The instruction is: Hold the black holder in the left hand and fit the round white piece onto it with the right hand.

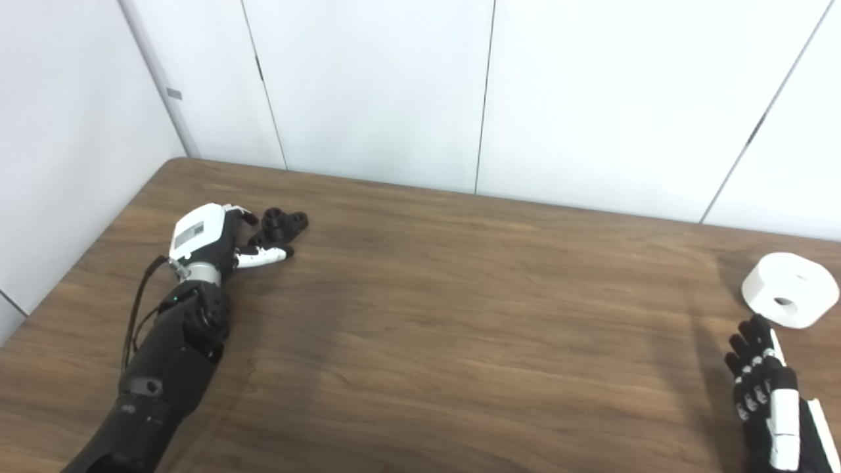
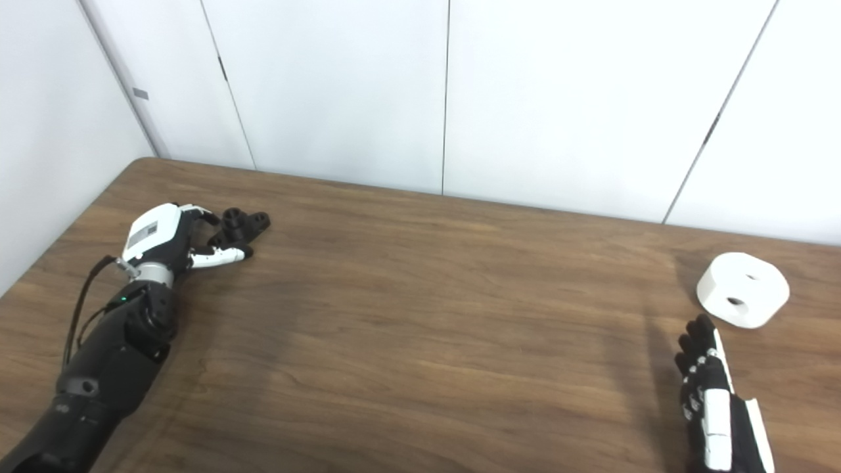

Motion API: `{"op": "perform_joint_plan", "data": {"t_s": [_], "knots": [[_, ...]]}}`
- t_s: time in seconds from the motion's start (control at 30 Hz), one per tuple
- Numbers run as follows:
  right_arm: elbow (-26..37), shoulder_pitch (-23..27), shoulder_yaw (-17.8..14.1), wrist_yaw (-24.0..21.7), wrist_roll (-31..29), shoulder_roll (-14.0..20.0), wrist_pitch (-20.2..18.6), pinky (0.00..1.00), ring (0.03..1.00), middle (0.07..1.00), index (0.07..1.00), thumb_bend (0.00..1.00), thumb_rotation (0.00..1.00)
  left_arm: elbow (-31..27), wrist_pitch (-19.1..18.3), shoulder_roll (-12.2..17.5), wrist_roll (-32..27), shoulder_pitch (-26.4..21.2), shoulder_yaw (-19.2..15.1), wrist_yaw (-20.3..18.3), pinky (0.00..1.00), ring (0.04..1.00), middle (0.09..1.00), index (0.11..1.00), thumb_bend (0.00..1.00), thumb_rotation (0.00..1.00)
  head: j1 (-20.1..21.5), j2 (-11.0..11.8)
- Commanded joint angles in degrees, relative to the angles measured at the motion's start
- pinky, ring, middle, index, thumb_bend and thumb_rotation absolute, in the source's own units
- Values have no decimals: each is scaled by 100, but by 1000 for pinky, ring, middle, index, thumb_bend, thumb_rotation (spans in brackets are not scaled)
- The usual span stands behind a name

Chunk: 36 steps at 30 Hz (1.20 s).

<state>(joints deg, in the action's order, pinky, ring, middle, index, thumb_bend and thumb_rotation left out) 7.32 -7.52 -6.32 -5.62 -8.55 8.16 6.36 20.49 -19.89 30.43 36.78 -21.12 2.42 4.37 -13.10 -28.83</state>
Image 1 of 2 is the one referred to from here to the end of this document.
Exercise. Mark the black flanged holder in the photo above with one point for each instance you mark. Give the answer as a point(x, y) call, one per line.
point(282, 226)

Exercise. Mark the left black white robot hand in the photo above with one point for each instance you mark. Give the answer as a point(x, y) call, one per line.
point(197, 230)

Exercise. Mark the round white piece with hole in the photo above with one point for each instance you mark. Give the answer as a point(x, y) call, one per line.
point(788, 279)

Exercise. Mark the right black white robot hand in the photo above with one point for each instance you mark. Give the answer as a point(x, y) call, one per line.
point(783, 420)

